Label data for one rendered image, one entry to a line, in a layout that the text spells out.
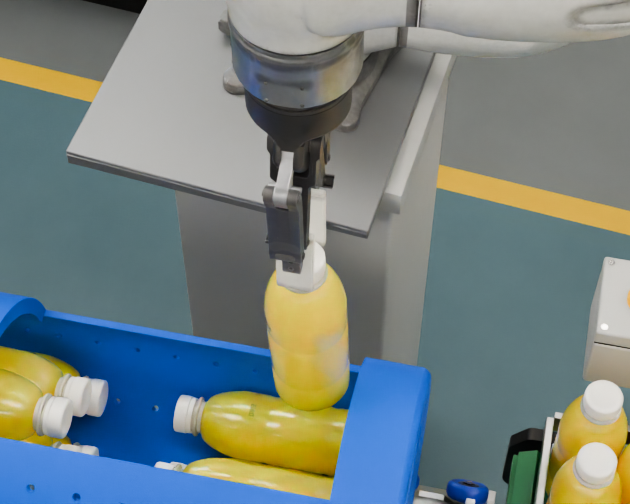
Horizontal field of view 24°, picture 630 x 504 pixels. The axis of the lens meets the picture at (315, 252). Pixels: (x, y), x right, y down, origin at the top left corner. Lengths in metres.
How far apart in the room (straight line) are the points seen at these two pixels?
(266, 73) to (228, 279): 1.11
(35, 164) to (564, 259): 1.11
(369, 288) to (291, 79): 1.02
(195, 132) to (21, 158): 1.37
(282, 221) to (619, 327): 0.59
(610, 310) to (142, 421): 0.51
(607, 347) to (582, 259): 1.40
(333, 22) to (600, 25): 0.16
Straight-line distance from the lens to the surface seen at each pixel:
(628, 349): 1.57
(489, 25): 0.88
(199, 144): 1.77
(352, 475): 1.29
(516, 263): 2.93
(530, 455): 1.69
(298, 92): 0.96
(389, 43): 1.72
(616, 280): 1.58
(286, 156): 1.02
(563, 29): 0.89
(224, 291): 2.07
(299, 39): 0.91
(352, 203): 1.72
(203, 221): 1.94
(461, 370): 2.78
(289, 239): 1.06
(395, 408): 1.32
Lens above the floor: 2.38
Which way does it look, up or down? 55 degrees down
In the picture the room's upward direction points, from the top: straight up
